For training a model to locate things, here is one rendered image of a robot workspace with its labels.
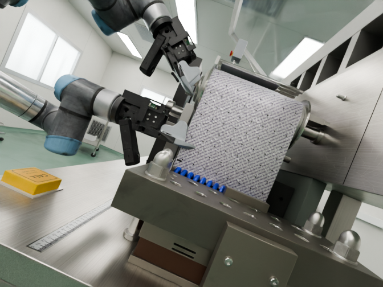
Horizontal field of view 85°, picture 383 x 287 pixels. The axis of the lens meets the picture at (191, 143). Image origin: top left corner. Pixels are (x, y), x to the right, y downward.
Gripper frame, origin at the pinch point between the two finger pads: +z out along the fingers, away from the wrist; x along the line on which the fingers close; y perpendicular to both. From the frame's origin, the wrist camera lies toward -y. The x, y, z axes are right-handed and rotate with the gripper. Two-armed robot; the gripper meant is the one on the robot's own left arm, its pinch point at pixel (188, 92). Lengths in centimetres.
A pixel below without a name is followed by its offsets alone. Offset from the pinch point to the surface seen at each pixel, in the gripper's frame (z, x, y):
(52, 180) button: 7.1, -16.3, -34.0
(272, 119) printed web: 17.2, -7.3, 14.1
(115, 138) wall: -130, 549, -216
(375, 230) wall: 225, 241, 152
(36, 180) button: 6.1, -19.1, -34.7
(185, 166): 17.5, -7.3, -9.6
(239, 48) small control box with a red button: -22, 51, 38
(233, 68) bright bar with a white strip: -6.0, 22.4, 21.3
